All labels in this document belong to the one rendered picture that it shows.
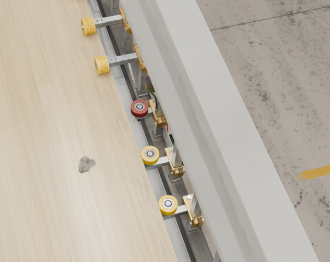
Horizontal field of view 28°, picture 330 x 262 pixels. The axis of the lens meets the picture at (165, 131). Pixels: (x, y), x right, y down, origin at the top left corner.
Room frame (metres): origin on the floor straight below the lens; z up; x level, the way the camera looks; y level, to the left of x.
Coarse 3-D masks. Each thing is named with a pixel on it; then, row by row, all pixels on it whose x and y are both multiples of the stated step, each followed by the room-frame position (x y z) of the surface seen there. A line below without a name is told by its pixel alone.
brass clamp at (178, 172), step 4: (168, 148) 1.56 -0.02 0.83; (164, 152) 1.55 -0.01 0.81; (168, 152) 1.54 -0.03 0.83; (172, 152) 1.54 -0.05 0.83; (168, 156) 1.52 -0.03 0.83; (172, 168) 1.46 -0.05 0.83; (176, 168) 1.46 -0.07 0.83; (180, 168) 1.46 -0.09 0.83; (172, 172) 1.45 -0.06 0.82; (176, 172) 1.44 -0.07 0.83; (180, 172) 1.44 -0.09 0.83; (176, 176) 1.44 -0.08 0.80; (180, 176) 1.45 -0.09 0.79
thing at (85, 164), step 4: (84, 156) 1.41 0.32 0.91; (80, 160) 1.40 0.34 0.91; (84, 160) 1.40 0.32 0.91; (88, 160) 1.40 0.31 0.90; (92, 160) 1.40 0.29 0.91; (80, 164) 1.38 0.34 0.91; (84, 164) 1.38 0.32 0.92; (88, 164) 1.38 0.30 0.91; (92, 164) 1.39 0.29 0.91; (80, 168) 1.36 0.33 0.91; (84, 168) 1.36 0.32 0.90; (88, 168) 1.36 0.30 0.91; (80, 172) 1.34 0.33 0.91
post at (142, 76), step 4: (140, 56) 1.94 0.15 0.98; (140, 72) 1.93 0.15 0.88; (140, 76) 1.93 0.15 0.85; (144, 76) 1.93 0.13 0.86; (140, 80) 1.92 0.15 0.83; (144, 80) 1.93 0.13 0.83; (140, 84) 1.92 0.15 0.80; (144, 84) 1.93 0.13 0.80; (140, 88) 1.92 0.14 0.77; (144, 88) 1.93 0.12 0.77; (140, 92) 1.92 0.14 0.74; (144, 92) 1.93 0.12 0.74
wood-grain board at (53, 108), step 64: (0, 0) 2.26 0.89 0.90; (64, 0) 2.31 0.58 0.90; (0, 64) 1.86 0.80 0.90; (64, 64) 1.91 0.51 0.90; (0, 128) 1.51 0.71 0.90; (64, 128) 1.55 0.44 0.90; (128, 128) 1.59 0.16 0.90; (0, 192) 1.20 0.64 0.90; (64, 192) 1.24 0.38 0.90; (128, 192) 1.28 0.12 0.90; (0, 256) 0.93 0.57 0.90; (64, 256) 0.96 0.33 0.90; (128, 256) 1.00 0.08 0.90
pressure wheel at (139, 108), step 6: (132, 102) 1.73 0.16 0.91; (138, 102) 1.74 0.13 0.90; (144, 102) 1.74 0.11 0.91; (132, 108) 1.70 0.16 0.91; (138, 108) 1.70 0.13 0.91; (144, 108) 1.71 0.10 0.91; (132, 114) 1.69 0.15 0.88; (138, 114) 1.68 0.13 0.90; (144, 114) 1.69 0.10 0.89; (138, 120) 1.71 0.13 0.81
